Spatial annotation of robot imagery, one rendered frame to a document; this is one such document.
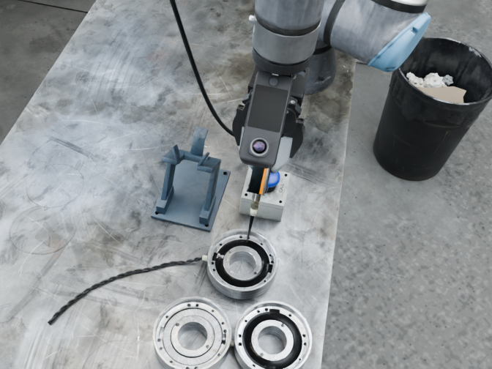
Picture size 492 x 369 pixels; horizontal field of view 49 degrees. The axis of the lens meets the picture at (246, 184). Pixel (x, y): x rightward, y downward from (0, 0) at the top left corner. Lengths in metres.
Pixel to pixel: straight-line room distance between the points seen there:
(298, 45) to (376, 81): 1.85
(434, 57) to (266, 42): 1.49
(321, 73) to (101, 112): 0.44
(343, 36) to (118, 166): 0.45
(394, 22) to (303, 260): 0.42
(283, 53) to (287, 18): 0.05
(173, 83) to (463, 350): 1.19
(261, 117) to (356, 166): 1.45
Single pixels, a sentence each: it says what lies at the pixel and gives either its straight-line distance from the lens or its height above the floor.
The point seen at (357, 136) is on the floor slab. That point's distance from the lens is 2.19.
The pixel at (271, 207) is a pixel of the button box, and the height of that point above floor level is 0.83.
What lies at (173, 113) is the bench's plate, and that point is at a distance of 1.04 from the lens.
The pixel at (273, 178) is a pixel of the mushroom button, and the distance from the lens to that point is 0.85.
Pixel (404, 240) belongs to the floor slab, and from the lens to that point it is 1.93.
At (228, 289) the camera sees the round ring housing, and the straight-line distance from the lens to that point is 0.78.
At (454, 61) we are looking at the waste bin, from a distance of 2.08.
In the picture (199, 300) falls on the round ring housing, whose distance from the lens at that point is 0.77.
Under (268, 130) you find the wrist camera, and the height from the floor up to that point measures 1.07.
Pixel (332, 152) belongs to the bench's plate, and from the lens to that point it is 1.00.
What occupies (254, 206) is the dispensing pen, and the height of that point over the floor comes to 0.89.
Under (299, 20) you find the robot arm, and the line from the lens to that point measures 0.60.
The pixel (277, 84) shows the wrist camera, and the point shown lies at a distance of 0.66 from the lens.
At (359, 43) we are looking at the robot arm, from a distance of 0.98.
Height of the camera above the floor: 1.53
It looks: 52 degrees down
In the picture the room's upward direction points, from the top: 7 degrees clockwise
